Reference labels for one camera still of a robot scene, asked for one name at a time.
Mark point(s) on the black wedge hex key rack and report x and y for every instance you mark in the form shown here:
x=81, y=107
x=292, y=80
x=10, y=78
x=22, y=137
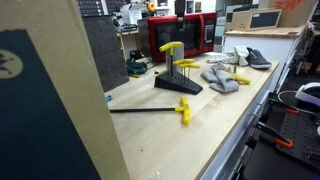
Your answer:
x=176, y=85

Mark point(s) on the dark gray sneaker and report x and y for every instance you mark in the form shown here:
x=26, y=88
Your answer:
x=258, y=60

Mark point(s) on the white cloth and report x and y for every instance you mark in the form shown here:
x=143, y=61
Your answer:
x=230, y=56

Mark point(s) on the cardboard box red print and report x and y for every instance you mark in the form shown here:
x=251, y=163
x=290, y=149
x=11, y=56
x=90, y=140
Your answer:
x=293, y=10

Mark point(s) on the red black microwave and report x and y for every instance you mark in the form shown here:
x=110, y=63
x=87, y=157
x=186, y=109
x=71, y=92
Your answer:
x=195, y=33

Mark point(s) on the flat cardboard box black label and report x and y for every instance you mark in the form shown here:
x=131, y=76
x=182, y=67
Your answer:
x=253, y=19

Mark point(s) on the gray cloth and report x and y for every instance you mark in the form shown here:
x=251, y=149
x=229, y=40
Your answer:
x=216, y=81

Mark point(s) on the wooden shelf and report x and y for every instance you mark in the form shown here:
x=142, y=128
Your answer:
x=122, y=45

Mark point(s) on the black pegboard plate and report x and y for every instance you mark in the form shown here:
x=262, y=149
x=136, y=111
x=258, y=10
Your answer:
x=300, y=133

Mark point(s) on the metal cup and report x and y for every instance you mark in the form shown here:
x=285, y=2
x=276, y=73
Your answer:
x=180, y=57

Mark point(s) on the white wooden-top counter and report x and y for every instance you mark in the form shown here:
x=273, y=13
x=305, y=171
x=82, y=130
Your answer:
x=253, y=40

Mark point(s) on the small blue item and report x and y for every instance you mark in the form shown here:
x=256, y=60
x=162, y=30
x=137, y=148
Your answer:
x=109, y=98

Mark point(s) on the dark gray foam panel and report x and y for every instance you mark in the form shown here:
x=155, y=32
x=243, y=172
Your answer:
x=105, y=53

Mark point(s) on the black gridded organizer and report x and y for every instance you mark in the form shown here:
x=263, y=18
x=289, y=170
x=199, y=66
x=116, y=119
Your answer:
x=90, y=7

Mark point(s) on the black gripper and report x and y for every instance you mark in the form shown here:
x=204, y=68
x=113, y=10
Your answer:
x=180, y=7

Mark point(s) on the large cardboard box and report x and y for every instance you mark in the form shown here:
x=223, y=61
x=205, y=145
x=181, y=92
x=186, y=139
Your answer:
x=66, y=100

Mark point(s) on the black orange bar clamp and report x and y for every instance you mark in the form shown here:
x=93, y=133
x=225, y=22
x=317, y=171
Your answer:
x=280, y=140
x=290, y=111

